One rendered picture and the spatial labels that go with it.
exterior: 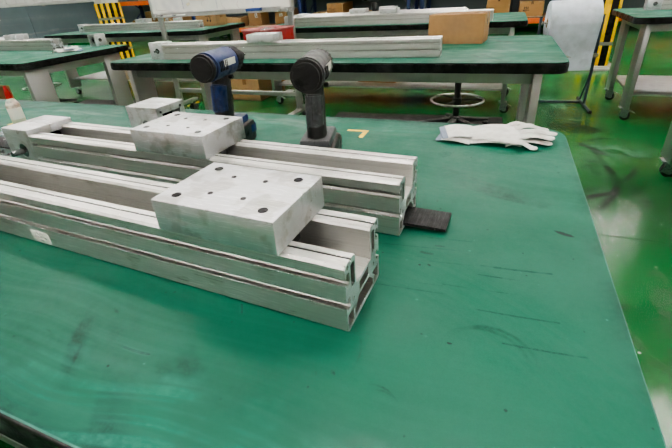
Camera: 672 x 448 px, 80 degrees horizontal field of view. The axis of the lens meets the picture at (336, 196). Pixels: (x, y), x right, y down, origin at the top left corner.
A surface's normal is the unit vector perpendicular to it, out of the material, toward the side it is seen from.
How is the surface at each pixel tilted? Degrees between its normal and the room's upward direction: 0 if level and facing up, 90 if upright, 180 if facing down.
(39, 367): 0
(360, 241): 90
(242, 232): 90
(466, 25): 87
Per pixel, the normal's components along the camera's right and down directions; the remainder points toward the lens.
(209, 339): -0.06, -0.88
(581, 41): -0.29, 0.65
